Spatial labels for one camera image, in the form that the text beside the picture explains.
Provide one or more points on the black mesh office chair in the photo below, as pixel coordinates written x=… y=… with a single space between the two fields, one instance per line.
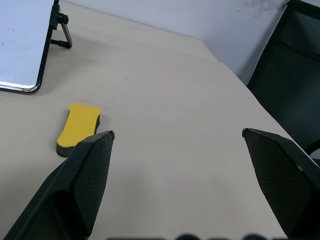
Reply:
x=295 y=87

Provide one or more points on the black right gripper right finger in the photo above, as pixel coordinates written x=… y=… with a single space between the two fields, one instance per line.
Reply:
x=282 y=180

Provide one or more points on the yellow foam whiteboard eraser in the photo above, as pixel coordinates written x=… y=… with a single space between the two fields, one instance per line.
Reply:
x=77 y=122

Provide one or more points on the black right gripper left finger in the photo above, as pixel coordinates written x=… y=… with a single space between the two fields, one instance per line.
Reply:
x=75 y=190

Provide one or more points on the black framed tabletop whiteboard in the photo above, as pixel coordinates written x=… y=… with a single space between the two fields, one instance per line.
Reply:
x=20 y=37

